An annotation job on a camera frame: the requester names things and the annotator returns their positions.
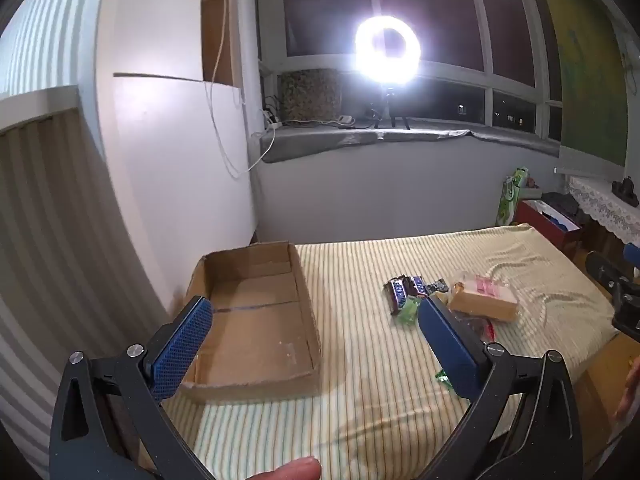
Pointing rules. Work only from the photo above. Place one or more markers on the person's right hand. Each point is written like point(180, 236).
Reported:
point(631, 390)

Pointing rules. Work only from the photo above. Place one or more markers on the small white box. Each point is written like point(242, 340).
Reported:
point(530, 192)

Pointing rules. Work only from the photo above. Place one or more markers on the black tripod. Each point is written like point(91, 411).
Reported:
point(389, 105)

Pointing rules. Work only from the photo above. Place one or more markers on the green paper bag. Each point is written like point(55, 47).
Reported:
point(510, 200)

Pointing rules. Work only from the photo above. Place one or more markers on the white power strip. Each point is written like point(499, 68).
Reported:
point(271, 117)

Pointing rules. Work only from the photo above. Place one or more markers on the green wall poster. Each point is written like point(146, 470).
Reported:
point(585, 70)

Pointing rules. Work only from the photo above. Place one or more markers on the white power adapter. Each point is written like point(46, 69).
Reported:
point(345, 119)

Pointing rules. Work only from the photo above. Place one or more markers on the person's left hand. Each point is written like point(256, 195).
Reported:
point(287, 470)

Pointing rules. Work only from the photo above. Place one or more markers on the dark patterned snack packet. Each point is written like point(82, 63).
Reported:
point(439, 286)

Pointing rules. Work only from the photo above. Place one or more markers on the dark figurine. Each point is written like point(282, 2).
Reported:
point(626, 186)

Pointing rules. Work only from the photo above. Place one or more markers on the window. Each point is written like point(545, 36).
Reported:
point(440, 5)

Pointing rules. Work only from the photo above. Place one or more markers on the bread packet with pink label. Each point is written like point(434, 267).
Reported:
point(482, 300)

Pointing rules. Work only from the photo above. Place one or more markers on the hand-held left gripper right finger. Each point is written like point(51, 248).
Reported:
point(450, 350)

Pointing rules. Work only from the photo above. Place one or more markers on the white lace tablecloth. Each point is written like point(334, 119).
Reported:
point(605, 205)

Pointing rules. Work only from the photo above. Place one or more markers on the brown chocolate bar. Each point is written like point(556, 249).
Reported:
point(418, 285)
point(396, 296)

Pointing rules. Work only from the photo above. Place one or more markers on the red cardboard box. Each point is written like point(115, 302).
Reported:
point(542, 225)

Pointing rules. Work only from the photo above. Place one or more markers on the clear packet with red print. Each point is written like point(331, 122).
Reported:
point(479, 327)

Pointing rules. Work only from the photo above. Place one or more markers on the dark cloth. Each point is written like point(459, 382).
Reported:
point(560, 201)

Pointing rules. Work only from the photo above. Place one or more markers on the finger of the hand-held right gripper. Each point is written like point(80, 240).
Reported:
point(633, 251)
point(602, 266)

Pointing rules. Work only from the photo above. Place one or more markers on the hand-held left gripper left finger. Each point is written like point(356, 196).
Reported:
point(182, 345)

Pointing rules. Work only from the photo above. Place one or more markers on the white wardrobe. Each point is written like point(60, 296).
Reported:
point(170, 160)

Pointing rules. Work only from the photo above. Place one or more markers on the green candy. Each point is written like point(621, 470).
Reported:
point(409, 311)
point(443, 376)

